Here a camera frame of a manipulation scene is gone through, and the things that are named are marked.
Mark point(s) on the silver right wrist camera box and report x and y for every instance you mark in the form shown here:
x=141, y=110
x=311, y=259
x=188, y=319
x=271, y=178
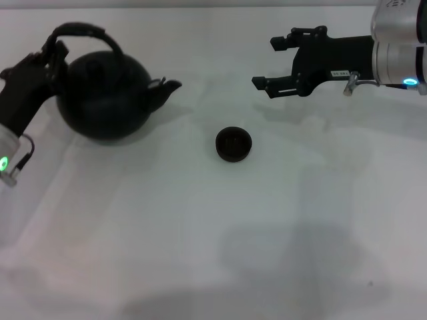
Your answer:
x=393, y=20

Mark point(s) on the small dark teacup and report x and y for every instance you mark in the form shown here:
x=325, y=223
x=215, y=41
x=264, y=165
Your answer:
x=233, y=144

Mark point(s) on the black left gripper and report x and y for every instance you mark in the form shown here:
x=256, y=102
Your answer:
x=26, y=90

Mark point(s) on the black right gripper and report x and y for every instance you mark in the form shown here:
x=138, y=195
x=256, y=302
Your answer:
x=330, y=56

